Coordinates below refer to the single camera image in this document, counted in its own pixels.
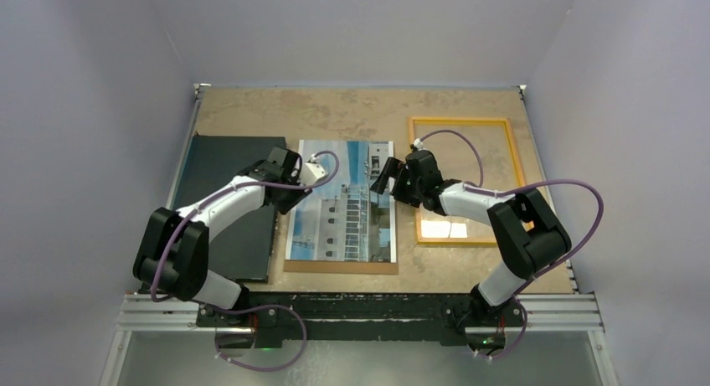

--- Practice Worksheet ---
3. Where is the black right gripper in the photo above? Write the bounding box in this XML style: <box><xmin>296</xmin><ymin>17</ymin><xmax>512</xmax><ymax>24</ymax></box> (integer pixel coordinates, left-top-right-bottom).
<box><xmin>370</xmin><ymin>158</ymin><xmax>424</xmax><ymax>210</ymax></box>

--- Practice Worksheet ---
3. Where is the yellow wooden picture frame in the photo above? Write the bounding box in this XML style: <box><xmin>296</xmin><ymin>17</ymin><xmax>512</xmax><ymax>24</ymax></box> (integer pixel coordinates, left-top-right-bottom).
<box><xmin>407</xmin><ymin>116</ymin><xmax>537</xmax><ymax>247</ymax></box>

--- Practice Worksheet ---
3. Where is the building and sky photo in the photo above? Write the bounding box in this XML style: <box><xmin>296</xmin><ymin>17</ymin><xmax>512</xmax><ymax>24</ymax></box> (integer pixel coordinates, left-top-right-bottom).
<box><xmin>286</xmin><ymin>140</ymin><xmax>397</xmax><ymax>264</ymax></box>

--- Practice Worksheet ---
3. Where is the brown backing board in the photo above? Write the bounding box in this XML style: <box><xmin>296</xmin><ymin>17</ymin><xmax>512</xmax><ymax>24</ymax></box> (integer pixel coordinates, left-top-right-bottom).
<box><xmin>283</xmin><ymin>260</ymin><xmax>399</xmax><ymax>275</ymax></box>

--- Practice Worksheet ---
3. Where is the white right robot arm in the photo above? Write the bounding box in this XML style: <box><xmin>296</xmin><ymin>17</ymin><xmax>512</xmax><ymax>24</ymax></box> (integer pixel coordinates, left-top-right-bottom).
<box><xmin>370</xmin><ymin>150</ymin><xmax>572</xmax><ymax>325</ymax></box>

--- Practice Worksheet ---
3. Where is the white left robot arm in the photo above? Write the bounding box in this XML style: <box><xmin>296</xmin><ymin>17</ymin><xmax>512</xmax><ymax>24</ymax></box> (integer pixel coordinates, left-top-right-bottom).
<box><xmin>132</xmin><ymin>147</ymin><xmax>328</xmax><ymax>327</ymax></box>

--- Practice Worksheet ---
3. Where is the black flat box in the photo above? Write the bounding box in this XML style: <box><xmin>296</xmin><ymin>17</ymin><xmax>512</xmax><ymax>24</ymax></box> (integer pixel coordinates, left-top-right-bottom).
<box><xmin>169</xmin><ymin>135</ymin><xmax>286</xmax><ymax>283</ymax></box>

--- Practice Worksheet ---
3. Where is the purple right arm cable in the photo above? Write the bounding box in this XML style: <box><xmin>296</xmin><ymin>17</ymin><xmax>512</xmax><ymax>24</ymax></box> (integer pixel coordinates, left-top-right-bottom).
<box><xmin>413</xmin><ymin>129</ymin><xmax>605</xmax><ymax>363</ymax></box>

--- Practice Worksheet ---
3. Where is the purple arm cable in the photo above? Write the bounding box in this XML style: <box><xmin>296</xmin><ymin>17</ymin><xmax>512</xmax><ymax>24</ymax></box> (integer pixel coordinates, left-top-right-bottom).
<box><xmin>413</xmin><ymin>129</ymin><xmax>605</xmax><ymax>363</ymax></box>
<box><xmin>149</xmin><ymin>150</ymin><xmax>341</xmax><ymax>373</ymax></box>

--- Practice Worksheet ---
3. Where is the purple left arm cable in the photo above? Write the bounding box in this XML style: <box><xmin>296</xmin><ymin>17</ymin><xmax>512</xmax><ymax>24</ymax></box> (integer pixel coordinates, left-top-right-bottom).
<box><xmin>149</xmin><ymin>150</ymin><xmax>341</xmax><ymax>373</ymax></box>

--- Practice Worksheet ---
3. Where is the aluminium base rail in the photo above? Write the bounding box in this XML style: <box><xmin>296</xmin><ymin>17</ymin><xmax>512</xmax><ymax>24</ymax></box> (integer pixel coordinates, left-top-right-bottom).
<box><xmin>118</xmin><ymin>291</ymin><xmax>604</xmax><ymax>350</ymax></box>

